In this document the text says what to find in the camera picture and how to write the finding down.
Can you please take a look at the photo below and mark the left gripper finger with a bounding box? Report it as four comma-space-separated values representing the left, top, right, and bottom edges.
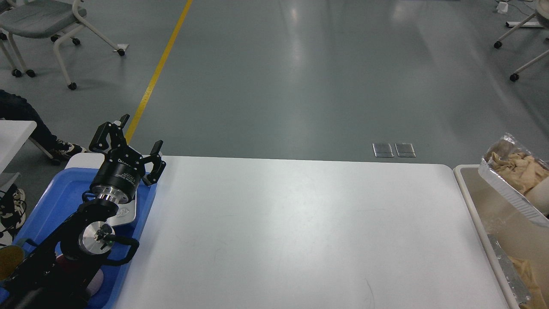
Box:
137, 139, 167, 186
89, 114, 130, 160

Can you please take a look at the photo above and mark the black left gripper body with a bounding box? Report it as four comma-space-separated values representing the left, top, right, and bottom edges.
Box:
90, 153, 145, 205

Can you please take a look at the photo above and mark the stainless steel tray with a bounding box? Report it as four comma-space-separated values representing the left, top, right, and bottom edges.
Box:
106, 192, 139, 227

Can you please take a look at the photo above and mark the dark blue home mug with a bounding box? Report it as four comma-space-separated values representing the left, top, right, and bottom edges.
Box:
0, 238, 30, 281

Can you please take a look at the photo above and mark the aluminium foil tray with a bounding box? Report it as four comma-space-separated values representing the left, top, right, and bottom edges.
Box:
478, 133, 548, 227

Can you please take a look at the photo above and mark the white paper cup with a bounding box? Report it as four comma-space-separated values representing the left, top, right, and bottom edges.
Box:
525, 177, 549, 217

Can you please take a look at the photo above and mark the pink home mug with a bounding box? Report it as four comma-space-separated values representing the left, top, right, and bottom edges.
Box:
56, 254, 104, 297

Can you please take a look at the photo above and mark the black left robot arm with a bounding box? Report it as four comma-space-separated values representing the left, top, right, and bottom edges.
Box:
1, 114, 166, 309

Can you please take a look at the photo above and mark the seated person leg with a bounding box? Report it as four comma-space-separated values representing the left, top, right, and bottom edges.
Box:
0, 90, 87, 161

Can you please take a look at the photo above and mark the grey office chair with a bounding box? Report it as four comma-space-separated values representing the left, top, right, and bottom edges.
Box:
1, 0, 127, 91

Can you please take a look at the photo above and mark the left floor outlet plate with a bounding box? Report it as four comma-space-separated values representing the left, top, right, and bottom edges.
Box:
372, 143, 395, 158

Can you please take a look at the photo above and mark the floor outlet plate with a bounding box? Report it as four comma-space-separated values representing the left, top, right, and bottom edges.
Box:
372, 143, 395, 158
394, 143, 417, 158

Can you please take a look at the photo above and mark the right floor outlet plate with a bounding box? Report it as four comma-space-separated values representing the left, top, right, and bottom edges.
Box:
394, 143, 417, 158

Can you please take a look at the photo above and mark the beige plastic bin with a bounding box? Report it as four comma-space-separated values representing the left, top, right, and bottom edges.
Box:
453, 164, 549, 309

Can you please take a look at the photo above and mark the discarded foil in bin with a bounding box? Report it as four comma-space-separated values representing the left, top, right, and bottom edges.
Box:
487, 234, 532, 305

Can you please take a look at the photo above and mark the discarded brown paper in bin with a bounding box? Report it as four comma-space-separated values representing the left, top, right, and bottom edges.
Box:
510, 257, 548, 309

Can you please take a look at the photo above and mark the white chair base right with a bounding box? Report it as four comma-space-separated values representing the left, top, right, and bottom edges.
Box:
494, 0, 549, 83

